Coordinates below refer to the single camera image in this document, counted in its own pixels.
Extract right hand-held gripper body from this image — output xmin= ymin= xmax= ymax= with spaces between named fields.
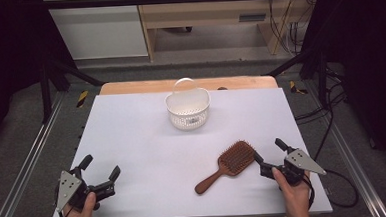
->
xmin=258 ymin=147 xmax=328 ymax=189

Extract aluminium floor rail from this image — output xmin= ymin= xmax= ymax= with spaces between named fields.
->
xmin=0 ymin=90 xmax=73 ymax=217
xmin=303 ymin=76 xmax=386 ymax=217

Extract yellow black floor tape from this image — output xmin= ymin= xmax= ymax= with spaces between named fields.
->
xmin=75 ymin=89 xmax=91 ymax=110
xmin=288 ymin=78 xmax=309 ymax=96

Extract black hanging cable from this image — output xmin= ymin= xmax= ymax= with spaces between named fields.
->
xmin=266 ymin=0 xmax=295 ymax=56

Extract wooden table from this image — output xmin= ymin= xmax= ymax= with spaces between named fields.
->
xmin=98 ymin=73 xmax=279 ymax=98

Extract person's right hand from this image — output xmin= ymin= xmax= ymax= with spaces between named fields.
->
xmin=271 ymin=164 xmax=314 ymax=215

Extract light wooden desk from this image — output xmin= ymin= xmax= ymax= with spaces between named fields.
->
xmin=134 ymin=0 xmax=326 ymax=63

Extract white perforated plastic basket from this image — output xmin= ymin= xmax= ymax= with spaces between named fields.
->
xmin=163 ymin=76 xmax=213 ymax=133

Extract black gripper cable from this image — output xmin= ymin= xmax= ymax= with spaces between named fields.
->
xmin=304 ymin=167 xmax=360 ymax=212

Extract black metal frame brace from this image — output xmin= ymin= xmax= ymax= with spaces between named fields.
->
xmin=37 ymin=55 xmax=107 ymax=124
xmin=263 ymin=46 xmax=331 ymax=113

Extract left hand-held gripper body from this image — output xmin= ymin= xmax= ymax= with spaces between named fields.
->
xmin=52 ymin=165 xmax=117 ymax=214

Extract black floor cable bundle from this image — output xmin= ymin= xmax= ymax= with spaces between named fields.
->
xmin=291 ymin=64 xmax=350 ymax=126

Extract brown wooden paddle hairbrush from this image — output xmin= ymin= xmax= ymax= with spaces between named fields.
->
xmin=192 ymin=138 xmax=259 ymax=196

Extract white cabinet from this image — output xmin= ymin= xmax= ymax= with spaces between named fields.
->
xmin=41 ymin=0 xmax=149 ymax=63

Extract yellow hanging cable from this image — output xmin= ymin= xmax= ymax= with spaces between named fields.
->
xmin=269 ymin=0 xmax=303 ymax=56

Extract dark curtain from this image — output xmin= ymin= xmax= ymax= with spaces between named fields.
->
xmin=298 ymin=0 xmax=386 ymax=179
xmin=0 ymin=0 xmax=81 ymax=152

